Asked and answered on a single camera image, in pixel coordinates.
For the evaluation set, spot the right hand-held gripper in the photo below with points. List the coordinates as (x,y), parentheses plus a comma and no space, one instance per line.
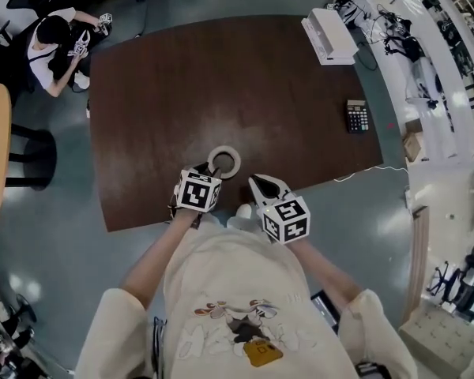
(286,219)

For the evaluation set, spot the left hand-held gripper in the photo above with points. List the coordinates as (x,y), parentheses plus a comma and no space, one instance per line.
(195,194)

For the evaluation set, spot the beige tape roll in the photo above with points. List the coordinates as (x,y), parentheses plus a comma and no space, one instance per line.
(234,154)

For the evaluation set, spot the person's left forearm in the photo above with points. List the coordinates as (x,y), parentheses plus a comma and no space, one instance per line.
(158,259)

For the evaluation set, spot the person's right forearm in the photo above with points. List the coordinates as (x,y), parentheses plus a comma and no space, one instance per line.
(324,271)

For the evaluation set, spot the person's white shoe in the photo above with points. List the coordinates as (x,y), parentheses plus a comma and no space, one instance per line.
(82,81)
(245,213)

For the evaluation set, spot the cream printed t-shirt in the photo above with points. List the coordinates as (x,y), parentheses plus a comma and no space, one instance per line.
(237,282)

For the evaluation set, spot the black calculator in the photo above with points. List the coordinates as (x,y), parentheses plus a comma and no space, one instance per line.
(357,117)

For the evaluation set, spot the flat white box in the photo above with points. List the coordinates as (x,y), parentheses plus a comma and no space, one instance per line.
(320,51)

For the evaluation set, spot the brown cardboard box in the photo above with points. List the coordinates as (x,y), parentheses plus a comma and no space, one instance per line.
(414,140)

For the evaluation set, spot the white shelving unit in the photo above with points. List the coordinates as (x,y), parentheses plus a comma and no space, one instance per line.
(430,93)

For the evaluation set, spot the black and white device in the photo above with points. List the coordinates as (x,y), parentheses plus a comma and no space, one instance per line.
(349,4)

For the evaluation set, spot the white patterned cabinet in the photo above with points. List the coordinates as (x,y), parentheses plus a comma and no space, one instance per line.
(446,342)

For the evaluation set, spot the black pedestal base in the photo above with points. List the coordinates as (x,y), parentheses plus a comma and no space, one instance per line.
(35,156)

